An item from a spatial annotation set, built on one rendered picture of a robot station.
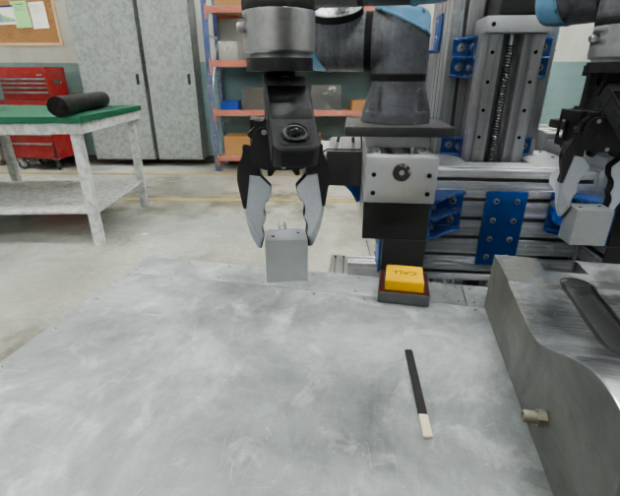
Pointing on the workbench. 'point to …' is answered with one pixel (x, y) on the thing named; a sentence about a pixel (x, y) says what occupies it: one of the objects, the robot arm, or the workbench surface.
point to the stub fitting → (534, 417)
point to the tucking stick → (418, 396)
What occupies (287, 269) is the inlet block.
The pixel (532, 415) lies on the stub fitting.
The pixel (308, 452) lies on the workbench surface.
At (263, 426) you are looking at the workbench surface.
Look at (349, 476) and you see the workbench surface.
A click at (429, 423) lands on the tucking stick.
